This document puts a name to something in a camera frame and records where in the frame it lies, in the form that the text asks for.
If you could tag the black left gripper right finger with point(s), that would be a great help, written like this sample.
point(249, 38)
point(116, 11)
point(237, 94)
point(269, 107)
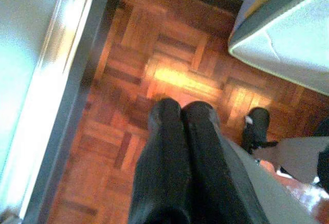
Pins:
point(210, 177)

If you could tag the black left robot foot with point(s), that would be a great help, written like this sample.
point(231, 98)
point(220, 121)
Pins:
point(259, 123)

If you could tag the silver sliding door frame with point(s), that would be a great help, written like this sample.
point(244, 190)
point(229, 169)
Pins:
point(84, 54)

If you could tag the white piped mattress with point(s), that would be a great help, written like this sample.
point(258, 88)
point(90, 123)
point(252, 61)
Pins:
point(295, 34)

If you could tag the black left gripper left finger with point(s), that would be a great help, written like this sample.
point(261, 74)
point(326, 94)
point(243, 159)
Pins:
point(162, 170)

